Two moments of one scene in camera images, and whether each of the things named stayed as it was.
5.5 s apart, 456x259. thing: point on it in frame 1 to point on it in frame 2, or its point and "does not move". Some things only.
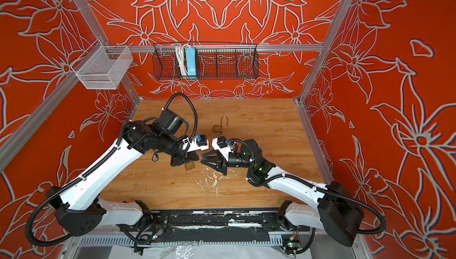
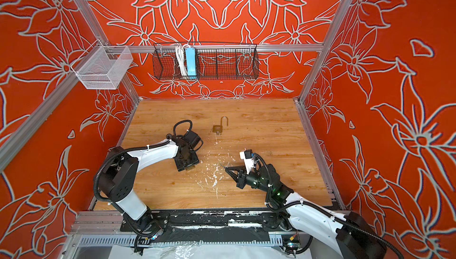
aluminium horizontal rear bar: [215, 47] does not move
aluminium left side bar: [10, 148] does not move
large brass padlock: [218, 128] does not move
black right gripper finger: [221, 166] to [235, 176]
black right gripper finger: [215, 157] to [237, 168]
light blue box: [190, 61] does not move
